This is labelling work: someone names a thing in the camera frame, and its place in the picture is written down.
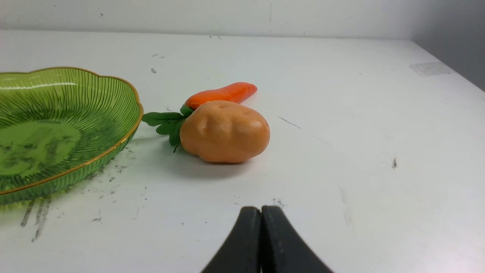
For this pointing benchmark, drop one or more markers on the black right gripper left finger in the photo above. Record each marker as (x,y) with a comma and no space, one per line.
(240,251)

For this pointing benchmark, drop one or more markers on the brown plastic potato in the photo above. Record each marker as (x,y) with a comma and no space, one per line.
(225,132)

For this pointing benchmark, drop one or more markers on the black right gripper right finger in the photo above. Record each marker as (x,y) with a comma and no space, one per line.
(282,250)

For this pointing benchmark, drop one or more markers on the orange plastic carrot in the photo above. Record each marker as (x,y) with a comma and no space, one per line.
(169,123)

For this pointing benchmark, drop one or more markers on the green glass plate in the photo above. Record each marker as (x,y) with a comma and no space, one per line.
(60,125)

